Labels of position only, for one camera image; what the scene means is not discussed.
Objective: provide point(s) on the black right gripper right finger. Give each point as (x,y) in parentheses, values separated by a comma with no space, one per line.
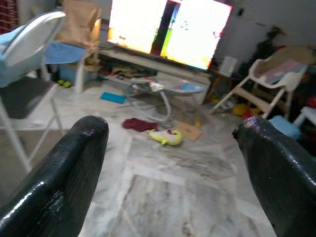
(279,168)

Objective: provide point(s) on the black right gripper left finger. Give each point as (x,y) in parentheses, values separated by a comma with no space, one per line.
(61,172)

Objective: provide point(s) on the light blue cushion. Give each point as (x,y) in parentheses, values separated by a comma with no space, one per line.
(286,127)

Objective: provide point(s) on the white stool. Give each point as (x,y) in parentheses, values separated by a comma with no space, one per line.
(304,116)

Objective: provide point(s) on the white baby high chair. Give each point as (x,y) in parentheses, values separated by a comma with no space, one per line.
(269,79)

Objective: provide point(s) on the dark red cloth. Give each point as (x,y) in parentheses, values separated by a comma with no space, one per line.
(138,124)

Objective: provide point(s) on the blue flat book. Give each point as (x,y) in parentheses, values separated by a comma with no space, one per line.
(113,97)

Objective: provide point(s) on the brown cardboard piece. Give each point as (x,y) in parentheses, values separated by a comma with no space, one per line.
(189,130)

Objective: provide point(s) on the white folding chair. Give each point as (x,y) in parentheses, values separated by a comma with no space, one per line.
(27,81)

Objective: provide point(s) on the yellow green plush toy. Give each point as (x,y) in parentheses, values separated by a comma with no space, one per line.
(166,136)

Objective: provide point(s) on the white plastic side table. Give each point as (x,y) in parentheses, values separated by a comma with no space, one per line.
(71,61)

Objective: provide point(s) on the white speaker box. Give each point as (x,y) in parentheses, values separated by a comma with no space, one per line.
(227,66)

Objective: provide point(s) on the baby bouncer seat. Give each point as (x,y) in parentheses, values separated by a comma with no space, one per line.
(160,91)

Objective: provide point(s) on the white television stand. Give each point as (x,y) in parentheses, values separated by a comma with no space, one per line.
(153,66)

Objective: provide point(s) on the brown paper bag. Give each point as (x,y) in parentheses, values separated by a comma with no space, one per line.
(79,22)

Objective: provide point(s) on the flat screen television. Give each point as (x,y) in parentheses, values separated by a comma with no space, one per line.
(168,30)

